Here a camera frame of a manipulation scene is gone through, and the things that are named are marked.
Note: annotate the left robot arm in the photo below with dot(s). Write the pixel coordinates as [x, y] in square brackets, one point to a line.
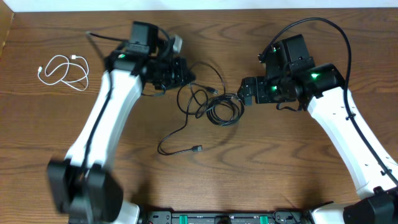
[81, 184]

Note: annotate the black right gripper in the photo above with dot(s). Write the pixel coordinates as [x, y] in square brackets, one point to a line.
[247, 85]

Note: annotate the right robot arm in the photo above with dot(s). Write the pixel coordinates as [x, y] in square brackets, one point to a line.
[291, 75]

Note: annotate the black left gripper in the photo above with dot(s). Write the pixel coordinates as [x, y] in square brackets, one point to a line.
[181, 78]

